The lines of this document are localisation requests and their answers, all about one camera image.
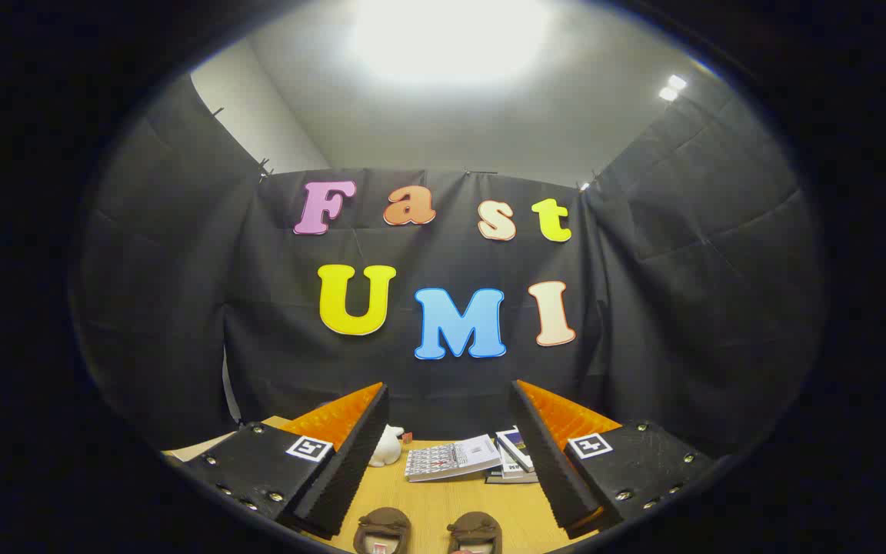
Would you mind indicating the white stacked book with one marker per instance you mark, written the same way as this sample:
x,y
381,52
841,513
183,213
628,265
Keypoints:
x,y
507,466

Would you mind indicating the small ceiling spotlight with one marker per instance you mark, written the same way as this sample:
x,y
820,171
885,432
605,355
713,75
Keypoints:
x,y
672,87

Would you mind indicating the brown fuzzy shoe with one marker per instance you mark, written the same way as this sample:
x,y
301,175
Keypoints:
x,y
475,529
381,527

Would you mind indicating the white duck plush toy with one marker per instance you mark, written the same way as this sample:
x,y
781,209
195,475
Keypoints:
x,y
387,448

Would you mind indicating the leaning patterned cover book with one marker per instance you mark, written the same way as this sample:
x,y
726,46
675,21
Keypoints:
x,y
451,459

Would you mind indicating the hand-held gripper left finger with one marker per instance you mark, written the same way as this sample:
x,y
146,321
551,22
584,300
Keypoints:
x,y
351,462

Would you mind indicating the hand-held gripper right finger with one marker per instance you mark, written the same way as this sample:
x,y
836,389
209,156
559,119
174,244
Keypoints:
x,y
547,462

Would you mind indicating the large ceiling light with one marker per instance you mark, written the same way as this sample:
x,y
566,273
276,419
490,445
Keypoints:
x,y
451,35

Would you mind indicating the dark cover stacked book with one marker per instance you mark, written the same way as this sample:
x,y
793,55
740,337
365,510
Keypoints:
x,y
504,478

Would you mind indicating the white book blue picture cover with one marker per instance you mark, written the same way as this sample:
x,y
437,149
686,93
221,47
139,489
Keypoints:
x,y
516,448

